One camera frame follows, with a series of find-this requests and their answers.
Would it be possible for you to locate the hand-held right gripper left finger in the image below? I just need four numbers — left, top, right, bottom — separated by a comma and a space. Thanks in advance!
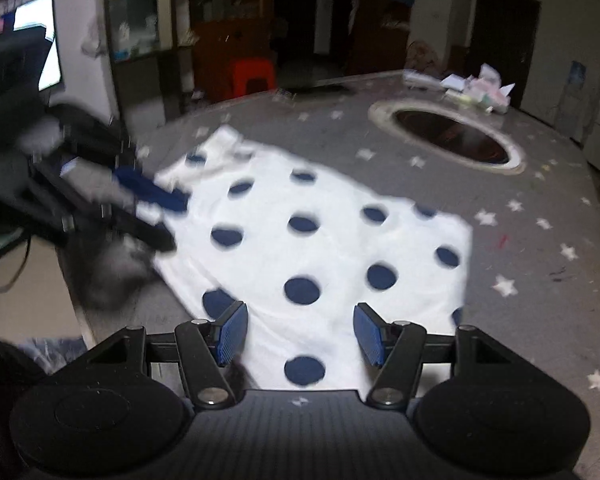
50, 301, 249, 408

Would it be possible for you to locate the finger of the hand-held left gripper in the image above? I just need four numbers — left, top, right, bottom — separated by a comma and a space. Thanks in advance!
55, 107, 188, 211
27, 160, 176, 251

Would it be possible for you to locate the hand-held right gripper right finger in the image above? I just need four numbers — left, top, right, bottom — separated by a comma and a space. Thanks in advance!
354, 302, 541, 408

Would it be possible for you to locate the white navy polka dot garment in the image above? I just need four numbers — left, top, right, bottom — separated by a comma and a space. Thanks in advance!
152, 125, 473, 391

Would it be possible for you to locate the red plastic stool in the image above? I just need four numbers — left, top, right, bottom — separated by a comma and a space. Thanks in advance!
227, 57, 276, 103

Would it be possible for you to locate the wooden glass display cabinet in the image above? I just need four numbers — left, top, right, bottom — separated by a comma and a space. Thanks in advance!
102, 0, 276, 121

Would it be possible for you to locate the grey star tablecloth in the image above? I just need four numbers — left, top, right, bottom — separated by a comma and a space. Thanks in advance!
80, 72, 600, 480

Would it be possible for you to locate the black smartphone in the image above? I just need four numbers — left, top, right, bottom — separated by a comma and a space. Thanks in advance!
278, 84, 353, 98

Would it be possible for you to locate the round built-in black cooktop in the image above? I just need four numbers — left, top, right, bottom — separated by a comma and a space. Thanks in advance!
369, 99, 526, 173

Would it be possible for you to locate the white remote control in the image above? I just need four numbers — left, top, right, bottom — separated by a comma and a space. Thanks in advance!
402, 71, 443, 88

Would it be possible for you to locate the wooden open shelf unit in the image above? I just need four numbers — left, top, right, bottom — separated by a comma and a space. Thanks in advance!
350, 0, 416, 78

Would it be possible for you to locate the pink children's sofa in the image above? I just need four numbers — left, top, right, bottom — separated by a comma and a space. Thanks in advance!
407, 40, 446, 78

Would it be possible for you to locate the dark wooden door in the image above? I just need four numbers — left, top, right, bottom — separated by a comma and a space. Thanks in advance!
462, 0, 541, 108

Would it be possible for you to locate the water dispenser with blue bottle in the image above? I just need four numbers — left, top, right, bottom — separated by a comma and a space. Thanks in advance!
555, 60, 593, 136

